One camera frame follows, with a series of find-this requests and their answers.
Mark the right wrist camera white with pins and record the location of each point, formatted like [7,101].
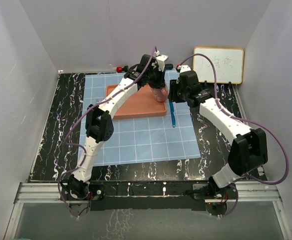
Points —
[182,68]

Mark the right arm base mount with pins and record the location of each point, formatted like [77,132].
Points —
[204,191]

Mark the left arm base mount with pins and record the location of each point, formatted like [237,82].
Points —
[74,189]

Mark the blue marker pen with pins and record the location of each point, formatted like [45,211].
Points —
[168,66]

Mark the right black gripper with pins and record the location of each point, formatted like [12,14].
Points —
[174,84]

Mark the blue patterned knife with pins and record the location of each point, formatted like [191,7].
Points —
[172,114]

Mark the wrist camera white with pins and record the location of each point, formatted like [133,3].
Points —
[182,68]
[160,60]

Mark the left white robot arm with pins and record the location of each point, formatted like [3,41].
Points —
[98,117]

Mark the pink floral mug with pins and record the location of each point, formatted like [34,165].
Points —
[160,94]

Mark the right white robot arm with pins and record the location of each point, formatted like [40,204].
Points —
[248,146]

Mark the red capped marker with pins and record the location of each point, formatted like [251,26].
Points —
[122,69]

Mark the aluminium frame rail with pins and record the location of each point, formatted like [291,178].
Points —
[248,191]

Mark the orange plastic tray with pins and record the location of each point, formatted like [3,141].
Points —
[142,104]

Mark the small framed whiteboard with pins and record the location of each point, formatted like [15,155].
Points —
[228,62]

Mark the blue checked tablecloth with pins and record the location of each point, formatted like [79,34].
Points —
[145,139]

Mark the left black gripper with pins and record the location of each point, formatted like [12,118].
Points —
[161,83]

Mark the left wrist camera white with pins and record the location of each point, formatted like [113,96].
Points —
[160,60]

